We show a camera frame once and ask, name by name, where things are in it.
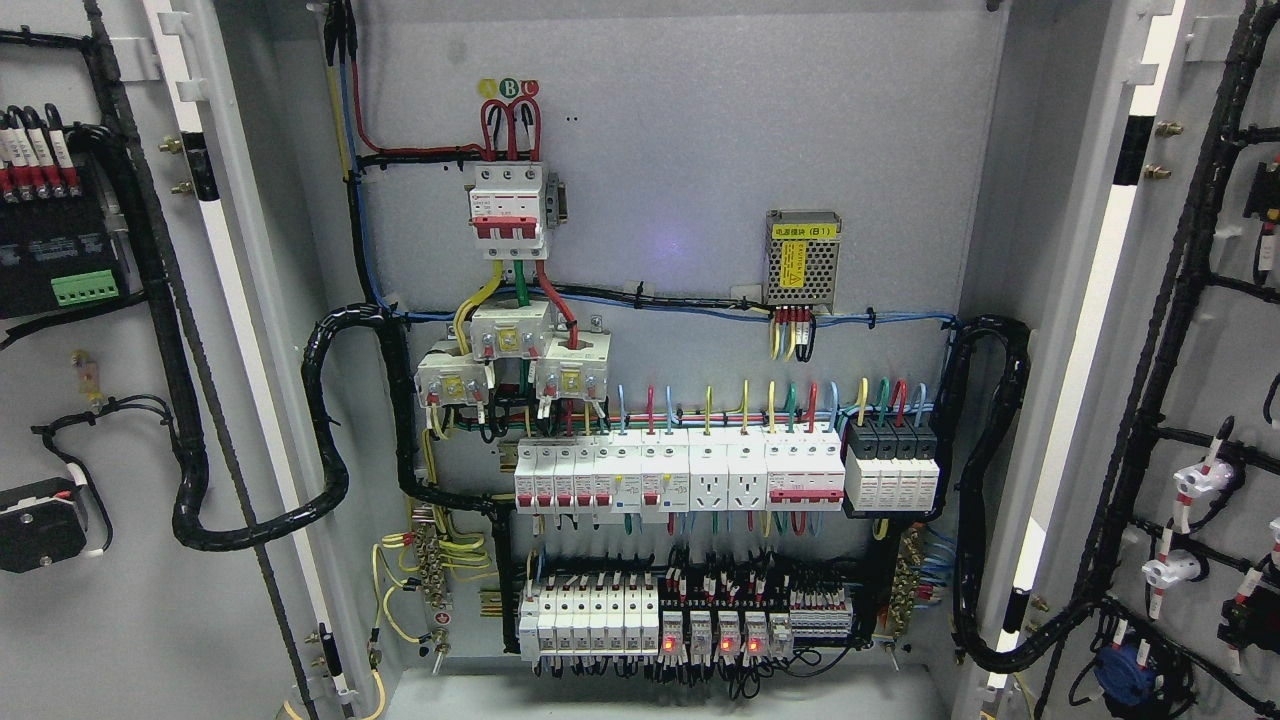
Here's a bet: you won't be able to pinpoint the metal mesh power supply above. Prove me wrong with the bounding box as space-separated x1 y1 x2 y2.
763 209 842 307

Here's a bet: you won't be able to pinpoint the grey cabinet door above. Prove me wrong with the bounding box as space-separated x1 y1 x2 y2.
0 0 346 720
938 1 1277 719

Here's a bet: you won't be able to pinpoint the black surge protector modules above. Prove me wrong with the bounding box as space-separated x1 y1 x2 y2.
842 421 940 521

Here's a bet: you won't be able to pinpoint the black left cable harness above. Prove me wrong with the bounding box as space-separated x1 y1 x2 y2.
79 120 411 553

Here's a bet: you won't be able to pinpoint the black right cable harness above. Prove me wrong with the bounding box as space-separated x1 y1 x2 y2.
940 315 1033 673

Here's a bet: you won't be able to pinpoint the black digital power meter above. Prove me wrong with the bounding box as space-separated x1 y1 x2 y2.
1 152 129 319

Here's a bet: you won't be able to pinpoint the white lower breaker row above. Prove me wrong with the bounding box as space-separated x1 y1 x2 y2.
518 577 660 664

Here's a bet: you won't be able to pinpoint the black cable harness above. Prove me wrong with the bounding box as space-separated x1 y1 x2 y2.
940 315 1033 673
79 120 411 553

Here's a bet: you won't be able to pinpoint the relay row with red leds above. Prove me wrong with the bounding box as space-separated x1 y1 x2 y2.
657 610 799 669

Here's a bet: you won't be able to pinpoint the red white main breaker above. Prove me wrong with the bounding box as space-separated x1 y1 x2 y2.
468 161 567 261

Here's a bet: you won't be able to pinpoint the white current transformers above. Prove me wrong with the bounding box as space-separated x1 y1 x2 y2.
416 300 611 409

